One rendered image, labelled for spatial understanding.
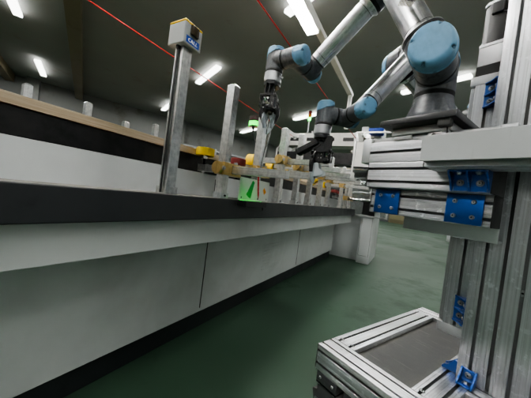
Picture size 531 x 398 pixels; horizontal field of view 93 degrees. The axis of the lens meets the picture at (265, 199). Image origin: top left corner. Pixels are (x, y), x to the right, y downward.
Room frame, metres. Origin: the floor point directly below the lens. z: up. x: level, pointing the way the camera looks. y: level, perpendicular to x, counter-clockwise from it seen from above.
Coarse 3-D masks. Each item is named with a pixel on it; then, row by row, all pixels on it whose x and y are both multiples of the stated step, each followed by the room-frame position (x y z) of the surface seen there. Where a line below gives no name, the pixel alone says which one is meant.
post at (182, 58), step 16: (176, 48) 0.79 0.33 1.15; (176, 64) 0.78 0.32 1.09; (176, 80) 0.78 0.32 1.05; (176, 96) 0.77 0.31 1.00; (176, 112) 0.78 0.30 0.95; (176, 128) 0.78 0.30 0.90; (176, 144) 0.79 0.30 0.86; (176, 160) 0.80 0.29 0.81; (160, 176) 0.79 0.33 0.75; (160, 192) 0.78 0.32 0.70; (176, 192) 0.80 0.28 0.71
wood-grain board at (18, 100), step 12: (0, 96) 0.59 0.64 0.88; (12, 96) 0.61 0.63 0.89; (24, 96) 0.63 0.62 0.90; (24, 108) 0.64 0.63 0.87; (36, 108) 0.65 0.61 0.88; (48, 108) 0.67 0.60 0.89; (60, 108) 0.69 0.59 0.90; (72, 120) 0.72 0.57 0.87; (84, 120) 0.75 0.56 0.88; (96, 120) 0.77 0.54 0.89; (120, 132) 0.84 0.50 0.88; (132, 132) 0.87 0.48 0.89; (156, 144) 0.96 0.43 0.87; (216, 156) 1.25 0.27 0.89; (288, 180) 2.01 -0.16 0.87
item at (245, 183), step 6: (240, 180) 1.09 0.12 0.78; (246, 180) 1.13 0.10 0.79; (252, 180) 1.17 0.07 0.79; (240, 186) 1.09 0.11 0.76; (246, 186) 1.13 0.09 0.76; (264, 186) 1.27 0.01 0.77; (240, 192) 1.10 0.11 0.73; (246, 192) 1.14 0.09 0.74; (252, 192) 1.18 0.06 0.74; (240, 198) 1.10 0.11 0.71; (246, 198) 1.14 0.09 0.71; (252, 198) 1.19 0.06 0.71; (258, 198) 1.24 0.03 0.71; (264, 198) 1.28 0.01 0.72
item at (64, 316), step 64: (0, 128) 0.61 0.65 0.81; (64, 128) 0.72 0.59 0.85; (192, 192) 1.16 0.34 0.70; (128, 256) 0.92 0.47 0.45; (192, 256) 1.20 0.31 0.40; (256, 256) 1.73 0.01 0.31; (320, 256) 3.15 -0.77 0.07; (0, 320) 0.64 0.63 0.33; (64, 320) 0.77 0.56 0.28; (128, 320) 0.95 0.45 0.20; (192, 320) 1.29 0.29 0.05; (0, 384) 0.65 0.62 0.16; (64, 384) 0.81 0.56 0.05
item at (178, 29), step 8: (176, 24) 0.77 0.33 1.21; (184, 24) 0.75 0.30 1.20; (176, 32) 0.77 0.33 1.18; (184, 32) 0.75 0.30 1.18; (200, 32) 0.80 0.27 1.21; (168, 40) 0.78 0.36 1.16; (176, 40) 0.76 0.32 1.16; (184, 40) 0.75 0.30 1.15; (200, 40) 0.80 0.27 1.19; (192, 48) 0.78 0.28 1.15; (200, 48) 0.81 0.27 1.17
